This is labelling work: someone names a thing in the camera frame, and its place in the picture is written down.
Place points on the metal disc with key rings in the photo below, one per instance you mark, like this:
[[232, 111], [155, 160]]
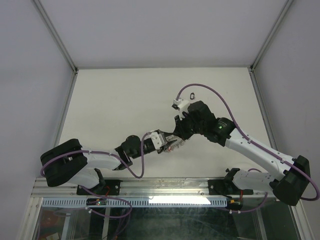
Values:
[[173, 141]]

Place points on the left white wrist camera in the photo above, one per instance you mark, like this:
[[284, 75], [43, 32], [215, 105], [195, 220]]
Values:
[[158, 139]]

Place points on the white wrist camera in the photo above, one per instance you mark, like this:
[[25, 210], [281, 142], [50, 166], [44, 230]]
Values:
[[158, 139], [181, 105]]

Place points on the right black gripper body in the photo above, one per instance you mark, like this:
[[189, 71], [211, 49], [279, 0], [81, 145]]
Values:
[[187, 128]]

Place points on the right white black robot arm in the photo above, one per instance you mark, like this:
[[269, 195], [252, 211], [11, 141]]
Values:
[[285, 176]]

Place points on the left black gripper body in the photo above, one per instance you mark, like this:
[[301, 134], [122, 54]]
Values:
[[162, 149]]

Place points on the aluminium mounting rail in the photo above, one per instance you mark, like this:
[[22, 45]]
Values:
[[127, 187]]

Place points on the black white key tag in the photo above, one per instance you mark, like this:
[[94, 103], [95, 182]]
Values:
[[192, 96]]

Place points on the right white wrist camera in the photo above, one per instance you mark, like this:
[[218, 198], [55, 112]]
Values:
[[181, 105]]

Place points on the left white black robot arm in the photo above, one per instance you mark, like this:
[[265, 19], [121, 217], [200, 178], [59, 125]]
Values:
[[70, 162]]

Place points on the white slotted cable duct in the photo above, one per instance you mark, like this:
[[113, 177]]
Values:
[[137, 202]]

